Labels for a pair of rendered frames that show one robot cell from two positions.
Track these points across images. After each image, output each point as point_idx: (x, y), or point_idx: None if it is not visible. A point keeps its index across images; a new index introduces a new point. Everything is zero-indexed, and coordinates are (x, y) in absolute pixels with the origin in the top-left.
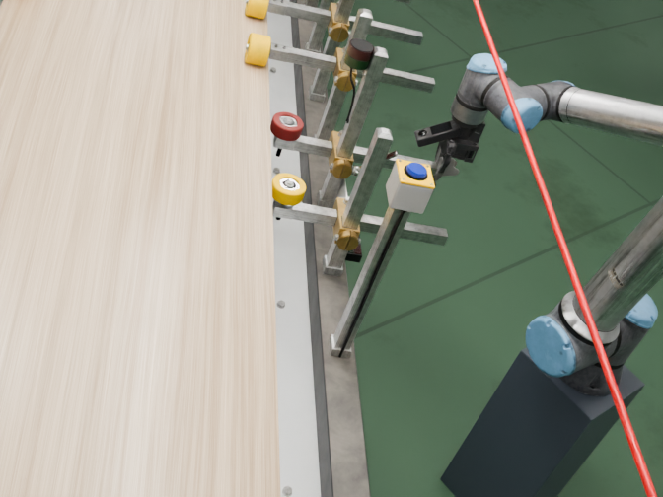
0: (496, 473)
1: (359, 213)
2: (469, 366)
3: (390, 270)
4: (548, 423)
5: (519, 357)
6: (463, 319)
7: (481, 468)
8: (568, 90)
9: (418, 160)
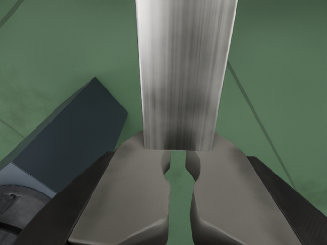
0: (58, 109)
1: None
2: None
3: (281, 68)
4: (7, 158)
5: (15, 157)
6: (228, 114)
7: (67, 101)
8: None
9: (207, 27)
